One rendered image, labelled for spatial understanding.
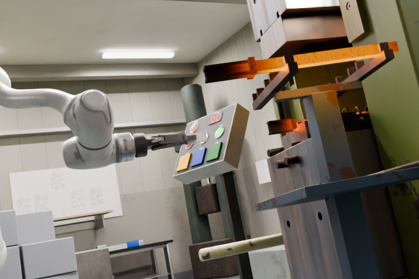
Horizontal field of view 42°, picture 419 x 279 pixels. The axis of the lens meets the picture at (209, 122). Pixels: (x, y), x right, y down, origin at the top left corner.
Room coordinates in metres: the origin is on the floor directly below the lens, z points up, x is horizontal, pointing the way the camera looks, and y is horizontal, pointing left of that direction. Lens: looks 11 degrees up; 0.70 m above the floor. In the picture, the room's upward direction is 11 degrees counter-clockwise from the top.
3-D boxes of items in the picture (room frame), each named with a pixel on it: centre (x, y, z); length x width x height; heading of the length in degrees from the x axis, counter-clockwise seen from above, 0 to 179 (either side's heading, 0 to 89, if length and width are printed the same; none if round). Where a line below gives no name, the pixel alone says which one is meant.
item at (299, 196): (1.24, -0.26, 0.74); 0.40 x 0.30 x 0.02; 11
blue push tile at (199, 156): (2.29, 0.07, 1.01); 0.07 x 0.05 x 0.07; 43
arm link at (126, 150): (1.67, 0.27, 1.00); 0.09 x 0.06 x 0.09; 18
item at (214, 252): (2.17, -0.08, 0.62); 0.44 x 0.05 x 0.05; 108
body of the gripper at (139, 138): (1.69, 0.20, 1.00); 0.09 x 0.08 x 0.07; 108
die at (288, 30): (1.93, -0.47, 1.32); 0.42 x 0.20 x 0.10; 108
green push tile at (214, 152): (2.22, 0.00, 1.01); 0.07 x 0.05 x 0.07; 43
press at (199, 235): (8.98, 0.20, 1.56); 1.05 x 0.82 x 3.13; 29
